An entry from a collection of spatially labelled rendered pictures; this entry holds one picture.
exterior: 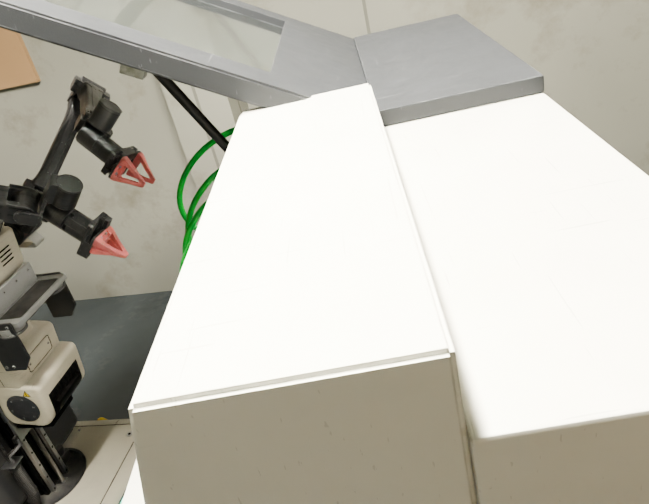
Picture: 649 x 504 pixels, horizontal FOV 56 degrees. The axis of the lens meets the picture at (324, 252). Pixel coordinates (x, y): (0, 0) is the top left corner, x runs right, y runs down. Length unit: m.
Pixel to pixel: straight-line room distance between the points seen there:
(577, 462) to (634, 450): 0.04
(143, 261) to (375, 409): 3.48
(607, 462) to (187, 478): 0.30
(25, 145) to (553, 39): 2.80
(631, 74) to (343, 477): 2.84
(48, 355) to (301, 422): 1.72
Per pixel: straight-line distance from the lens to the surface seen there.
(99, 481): 2.39
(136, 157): 1.60
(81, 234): 1.48
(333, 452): 0.45
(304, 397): 0.41
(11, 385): 2.04
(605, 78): 3.14
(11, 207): 1.48
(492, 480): 0.49
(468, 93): 1.07
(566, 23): 3.04
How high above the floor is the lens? 1.80
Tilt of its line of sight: 28 degrees down
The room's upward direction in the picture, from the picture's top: 14 degrees counter-clockwise
